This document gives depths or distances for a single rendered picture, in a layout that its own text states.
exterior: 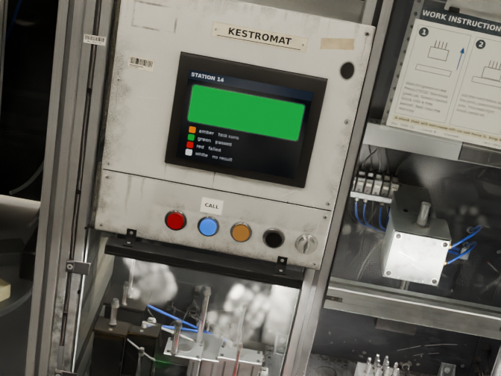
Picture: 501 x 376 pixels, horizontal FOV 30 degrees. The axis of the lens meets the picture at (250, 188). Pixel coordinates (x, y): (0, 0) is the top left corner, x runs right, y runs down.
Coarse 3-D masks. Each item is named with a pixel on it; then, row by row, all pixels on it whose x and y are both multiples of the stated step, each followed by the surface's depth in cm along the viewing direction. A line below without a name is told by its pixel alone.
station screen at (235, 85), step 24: (192, 72) 155; (264, 96) 156; (288, 96) 156; (192, 144) 160; (216, 144) 160; (240, 144) 160; (264, 144) 160; (288, 144) 159; (240, 168) 162; (264, 168) 161; (288, 168) 161
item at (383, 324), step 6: (378, 318) 196; (378, 324) 197; (384, 324) 197; (390, 324) 197; (396, 324) 197; (402, 324) 197; (408, 324) 196; (390, 330) 197; (396, 330) 197; (402, 330) 197; (408, 330) 197; (414, 330) 197
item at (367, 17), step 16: (368, 0) 152; (384, 0) 152; (368, 16) 153; (384, 16) 153; (384, 32) 154; (368, 64) 156; (368, 80) 157; (368, 96) 159; (352, 144) 162; (352, 160) 163; (352, 176) 165; (336, 208) 167; (336, 224) 168; (336, 240) 170; (320, 272) 173; (304, 288) 174; (320, 288) 174; (304, 304) 175; (320, 304) 175; (288, 352) 180; (304, 352) 180; (288, 368) 181; (304, 368) 181
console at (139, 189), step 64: (128, 0) 154; (192, 0) 153; (256, 0) 162; (128, 64) 158; (192, 64) 156; (256, 64) 157; (320, 64) 156; (128, 128) 163; (320, 128) 160; (128, 192) 167; (192, 192) 167; (256, 192) 166; (320, 192) 165; (256, 256) 171; (320, 256) 170
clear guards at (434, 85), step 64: (448, 0) 151; (384, 64) 156; (448, 64) 156; (384, 128) 161; (448, 128) 160; (384, 192) 165; (448, 192) 165; (384, 256) 170; (448, 256) 170; (128, 320) 179; (192, 320) 178; (256, 320) 177; (448, 320) 175
